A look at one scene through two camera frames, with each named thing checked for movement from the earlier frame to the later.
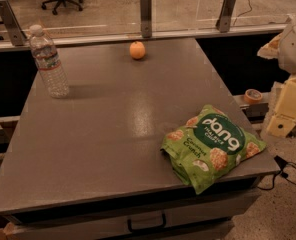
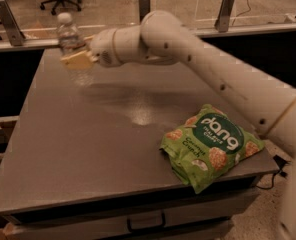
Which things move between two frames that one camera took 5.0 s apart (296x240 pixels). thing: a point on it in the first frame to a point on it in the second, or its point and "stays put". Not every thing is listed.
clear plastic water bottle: [48, 62] to [71, 41]
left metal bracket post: [17, 35] stays put
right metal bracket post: [224, 21] stays put
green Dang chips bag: [207, 145] stays put
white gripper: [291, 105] to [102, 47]
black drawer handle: [131, 229] stays put
